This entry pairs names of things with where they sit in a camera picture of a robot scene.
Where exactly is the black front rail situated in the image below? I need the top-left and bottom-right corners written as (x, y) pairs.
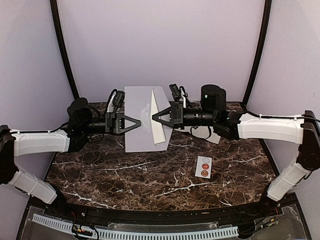
top-left (38, 200), bottom-right (277, 226)

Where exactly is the grey envelope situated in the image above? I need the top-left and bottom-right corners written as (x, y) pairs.
top-left (124, 86), bottom-right (173, 153)

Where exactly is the black right frame post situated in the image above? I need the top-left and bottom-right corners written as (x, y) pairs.
top-left (241, 0), bottom-right (272, 109)

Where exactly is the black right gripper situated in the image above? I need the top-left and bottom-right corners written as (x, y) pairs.
top-left (152, 102), bottom-right (217, 130)

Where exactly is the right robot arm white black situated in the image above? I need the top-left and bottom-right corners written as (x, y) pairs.
top-left (152, 84), bottom-right (320, 217)

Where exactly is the red round seal sticker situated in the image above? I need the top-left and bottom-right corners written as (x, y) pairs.
top-left (201, 163), bottom-right (210, 170)

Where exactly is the brown round seal sticker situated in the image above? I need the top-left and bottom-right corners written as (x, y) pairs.
top-left (201, 170), bottom-right (209, 177)

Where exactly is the white slotted cable duct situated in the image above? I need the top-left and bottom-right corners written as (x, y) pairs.
top-left (31, 213), bottom-right (239, 240)

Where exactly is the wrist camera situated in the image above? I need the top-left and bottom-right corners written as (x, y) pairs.
top-left (169, 83), bottom-right (190, 108)
top-left (105, 89), bottom-right (125, 113)

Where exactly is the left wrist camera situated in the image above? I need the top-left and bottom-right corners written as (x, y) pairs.
top-left (105, 89), bottom-right (125, 113)

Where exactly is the black frame post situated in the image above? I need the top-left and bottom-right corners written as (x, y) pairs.
top-left (241, 0), bottom-right (272, 109)
top-left (49, 0), bottom-right (80, 100)

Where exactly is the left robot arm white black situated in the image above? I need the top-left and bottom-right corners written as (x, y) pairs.
top-left (0, 97), bottom-right (141, 218)

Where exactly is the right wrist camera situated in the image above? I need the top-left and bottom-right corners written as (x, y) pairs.
top-left (169, 83), bottom-right (190, 108)

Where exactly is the black left frame post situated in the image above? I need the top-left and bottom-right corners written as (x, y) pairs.
top-left (49, 0), bottom-right (80, 100)

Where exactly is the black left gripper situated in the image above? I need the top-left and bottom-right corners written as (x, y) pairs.
top-left (80, 112), bottom-right (142, 136)

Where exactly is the wax seal sticker sheet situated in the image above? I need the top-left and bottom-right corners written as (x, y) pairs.
top-left (195, 156), bottom-right (212, 179)

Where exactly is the white folded paper sheet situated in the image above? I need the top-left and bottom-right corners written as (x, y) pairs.
top-left (176, 126), bottom-right (221, 144)

